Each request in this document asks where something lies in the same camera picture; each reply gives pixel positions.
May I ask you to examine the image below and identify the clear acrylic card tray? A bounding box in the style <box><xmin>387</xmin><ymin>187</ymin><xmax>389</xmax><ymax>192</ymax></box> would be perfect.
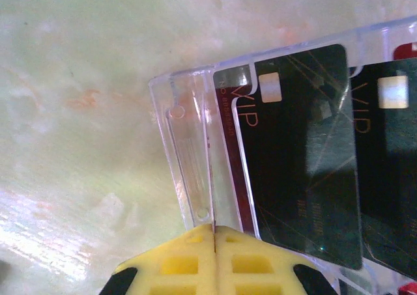
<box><xmin>148</xmin><ymin>13</ymin><xmax>417</xmax><ymax>295</ymax></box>

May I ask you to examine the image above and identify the black VIP card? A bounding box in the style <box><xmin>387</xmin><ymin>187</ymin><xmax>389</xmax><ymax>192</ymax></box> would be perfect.
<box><xmin>213</xmin><ymin>43</ymin><xmax>364</xmax><ymax>272</ymax></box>
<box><xmin>349</xmin><ymin>56</ymin><xmax>417</xmax><ymax>281</ymax></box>

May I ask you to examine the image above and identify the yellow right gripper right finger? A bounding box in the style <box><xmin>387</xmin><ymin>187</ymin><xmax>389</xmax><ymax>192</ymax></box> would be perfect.
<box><xmin>214</xmin><ymin>225</ymin><xmax>339</xmax><ymax>295</ymax></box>

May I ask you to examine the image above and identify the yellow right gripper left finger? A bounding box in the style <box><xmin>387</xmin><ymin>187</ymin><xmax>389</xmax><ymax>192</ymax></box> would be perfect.
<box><xmin>103</xmin><ymin>224</ymin><xmax>216</xmax><ymax>295</ymax></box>

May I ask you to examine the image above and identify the red VIP card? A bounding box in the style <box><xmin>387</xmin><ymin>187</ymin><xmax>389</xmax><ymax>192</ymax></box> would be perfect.
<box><xmin>208</xmin><ymin>163</ymin><xmax>217</xmax><ymax>234</ymax></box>
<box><xmin>397</xmin><ymin>282</ymin><xmax>417</xmax><ymax>295</ymax></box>
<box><xmin>393</xmin><ymin>42</ymin><xmax>417</xmax><ymax>61</ymax></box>

